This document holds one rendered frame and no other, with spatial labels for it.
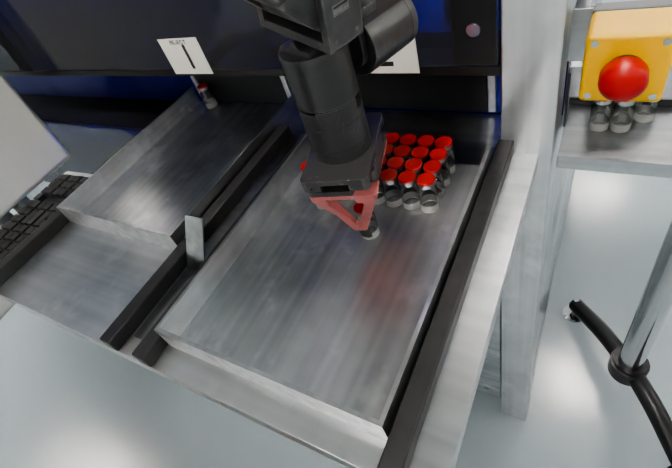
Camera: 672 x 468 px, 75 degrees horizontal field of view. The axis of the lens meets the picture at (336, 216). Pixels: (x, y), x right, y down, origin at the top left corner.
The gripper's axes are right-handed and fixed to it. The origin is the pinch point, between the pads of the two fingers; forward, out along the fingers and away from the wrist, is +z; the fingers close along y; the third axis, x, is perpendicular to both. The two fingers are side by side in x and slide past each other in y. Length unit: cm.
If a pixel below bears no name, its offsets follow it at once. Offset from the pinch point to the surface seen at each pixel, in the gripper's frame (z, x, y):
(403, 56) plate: -8.8, -4.3, 16.5
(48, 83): 2, 91, 50
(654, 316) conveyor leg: 54, -44, 21
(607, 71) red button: -8.6, -23.9, 8.3
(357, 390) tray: 3.8, -1.7, -18.5
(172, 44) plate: -11.3, 32.3, 26.1
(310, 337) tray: 3.9, 4.0, -13.7
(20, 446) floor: 93, 137, -15
